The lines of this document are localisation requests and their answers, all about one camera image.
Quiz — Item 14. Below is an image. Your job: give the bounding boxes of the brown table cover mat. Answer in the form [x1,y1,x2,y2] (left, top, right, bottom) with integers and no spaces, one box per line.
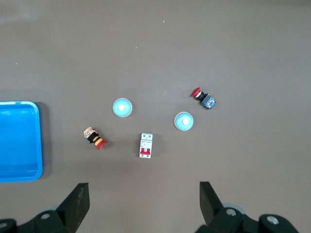
[0,0,311,233]

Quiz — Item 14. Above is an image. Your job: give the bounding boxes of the yellow red emergency stop switch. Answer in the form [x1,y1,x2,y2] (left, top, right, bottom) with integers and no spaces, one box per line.
[82,126,108,150]

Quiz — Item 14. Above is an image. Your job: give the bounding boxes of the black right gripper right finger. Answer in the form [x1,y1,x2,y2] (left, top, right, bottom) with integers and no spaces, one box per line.
[194,181,262,233]

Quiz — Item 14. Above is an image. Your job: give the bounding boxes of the red mushroom push button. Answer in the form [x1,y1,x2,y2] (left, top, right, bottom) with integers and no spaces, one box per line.
[190,87,217,110]

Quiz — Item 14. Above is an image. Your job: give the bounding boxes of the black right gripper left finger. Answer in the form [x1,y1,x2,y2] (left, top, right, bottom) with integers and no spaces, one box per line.
[33,182,91,233]

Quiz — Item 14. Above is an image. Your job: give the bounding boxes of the white circuit breaker red switch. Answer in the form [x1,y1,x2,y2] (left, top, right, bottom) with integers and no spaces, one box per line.
[139,133,154,159]

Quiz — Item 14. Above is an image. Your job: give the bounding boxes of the blue plastic tray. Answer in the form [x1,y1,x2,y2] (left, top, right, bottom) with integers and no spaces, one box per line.
[0,101,43,183]

